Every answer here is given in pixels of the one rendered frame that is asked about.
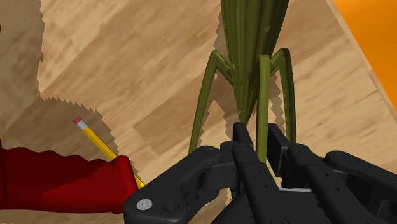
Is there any dark red box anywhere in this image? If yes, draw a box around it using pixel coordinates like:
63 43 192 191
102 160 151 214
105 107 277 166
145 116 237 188
0 139 139 215

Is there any olive green three-legged vase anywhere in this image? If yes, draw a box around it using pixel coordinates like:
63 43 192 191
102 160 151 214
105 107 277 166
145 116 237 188
188 0 297 164

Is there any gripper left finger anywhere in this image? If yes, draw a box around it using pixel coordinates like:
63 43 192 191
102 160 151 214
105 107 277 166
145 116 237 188
123 122 286 224

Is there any yellow pencil with eraser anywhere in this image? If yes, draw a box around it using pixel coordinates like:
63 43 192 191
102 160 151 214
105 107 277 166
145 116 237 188
73 116 146 190

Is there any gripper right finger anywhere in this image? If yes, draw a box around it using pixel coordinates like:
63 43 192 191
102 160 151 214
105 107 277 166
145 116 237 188
267 123 397 224

